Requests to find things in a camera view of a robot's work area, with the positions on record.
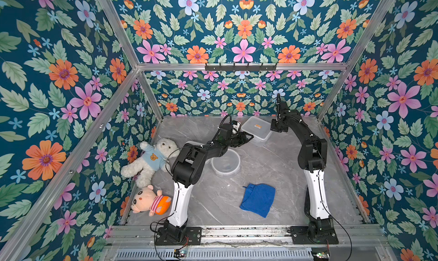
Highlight square clear box lid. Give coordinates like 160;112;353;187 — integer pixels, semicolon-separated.
241;116;273;146

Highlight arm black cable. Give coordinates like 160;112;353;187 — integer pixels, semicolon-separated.
318;178;353;261
149;206;179;261

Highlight white ventilation grille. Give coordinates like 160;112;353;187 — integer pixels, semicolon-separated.
114;248;314;261

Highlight white teddy bear blue shirt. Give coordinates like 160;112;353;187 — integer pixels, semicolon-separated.
120;138;180;189

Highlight aluminium front rail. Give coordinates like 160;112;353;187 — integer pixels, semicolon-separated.
106;224;389;247

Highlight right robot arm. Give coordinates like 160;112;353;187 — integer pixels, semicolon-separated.
270;94;339;245

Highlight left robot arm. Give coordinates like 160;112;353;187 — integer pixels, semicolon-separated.
163;120;254;242

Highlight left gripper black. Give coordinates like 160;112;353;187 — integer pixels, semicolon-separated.
224;132;253;148

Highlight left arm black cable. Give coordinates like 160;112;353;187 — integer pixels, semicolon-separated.
149;206;179;261

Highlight blue cleaning cloth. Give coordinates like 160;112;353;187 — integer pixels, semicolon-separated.
240;183;276;218

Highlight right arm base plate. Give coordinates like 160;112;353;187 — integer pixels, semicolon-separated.
289;225;339;245

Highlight black hook rail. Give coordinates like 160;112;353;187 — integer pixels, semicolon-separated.
204;63;277;72

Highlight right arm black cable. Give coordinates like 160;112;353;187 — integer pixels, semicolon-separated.
318;178;353;261

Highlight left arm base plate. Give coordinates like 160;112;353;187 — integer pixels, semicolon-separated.
155;226;203;246

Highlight pink doll orange outfit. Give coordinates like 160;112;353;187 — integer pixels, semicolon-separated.
131;185;172;217

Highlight round clear lunch box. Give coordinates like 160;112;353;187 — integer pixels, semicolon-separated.
211;149;241;178

